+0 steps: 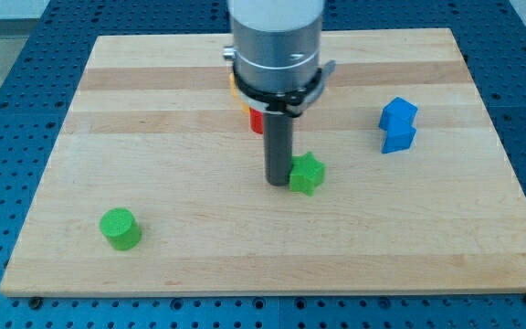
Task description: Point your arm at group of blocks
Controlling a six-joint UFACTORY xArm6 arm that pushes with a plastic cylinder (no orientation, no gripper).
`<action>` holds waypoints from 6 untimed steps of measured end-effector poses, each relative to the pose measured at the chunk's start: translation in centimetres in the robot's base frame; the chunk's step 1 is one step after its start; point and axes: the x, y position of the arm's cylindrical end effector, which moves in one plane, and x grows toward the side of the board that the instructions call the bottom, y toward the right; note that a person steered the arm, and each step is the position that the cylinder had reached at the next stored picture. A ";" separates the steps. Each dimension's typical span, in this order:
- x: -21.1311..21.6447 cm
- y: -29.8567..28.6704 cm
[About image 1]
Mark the red block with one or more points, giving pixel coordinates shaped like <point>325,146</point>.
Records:
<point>256,121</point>

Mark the wooden board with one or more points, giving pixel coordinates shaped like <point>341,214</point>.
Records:
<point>153,127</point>

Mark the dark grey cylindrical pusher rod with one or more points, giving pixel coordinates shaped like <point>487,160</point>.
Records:
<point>278,141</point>

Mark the blue angular block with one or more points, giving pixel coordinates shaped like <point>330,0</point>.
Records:
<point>397,120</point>

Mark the green cylinder block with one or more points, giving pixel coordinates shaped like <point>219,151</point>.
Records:
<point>120,228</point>

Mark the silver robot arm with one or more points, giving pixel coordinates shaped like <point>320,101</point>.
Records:
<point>276,43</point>

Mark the yellow block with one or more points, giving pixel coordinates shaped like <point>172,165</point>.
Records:
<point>233,87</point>

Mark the green star block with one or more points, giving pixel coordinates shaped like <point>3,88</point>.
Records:
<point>307,173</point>

